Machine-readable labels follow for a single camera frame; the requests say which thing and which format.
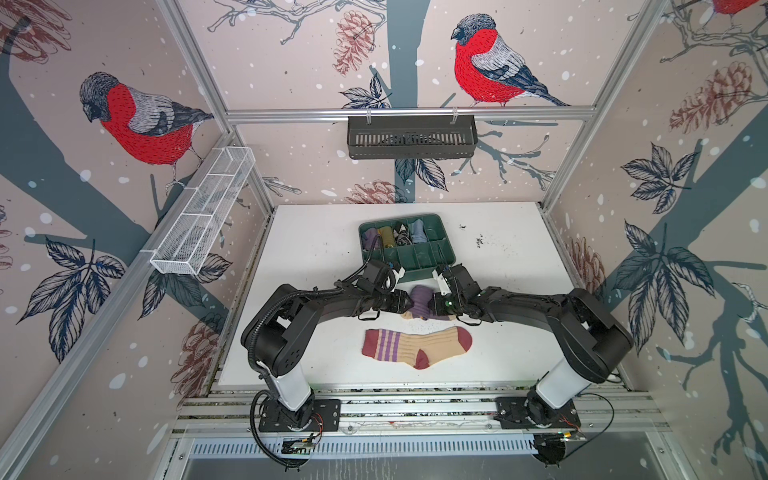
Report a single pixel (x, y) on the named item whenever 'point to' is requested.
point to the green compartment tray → (418, 244)
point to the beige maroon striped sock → (418, 350)
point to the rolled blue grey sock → (418, 233)
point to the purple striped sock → (420, 305)
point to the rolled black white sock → (402, 235)
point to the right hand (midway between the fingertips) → (427, 306)
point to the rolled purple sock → (368, 238)
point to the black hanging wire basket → (411, 137)
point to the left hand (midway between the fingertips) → (409, 304)
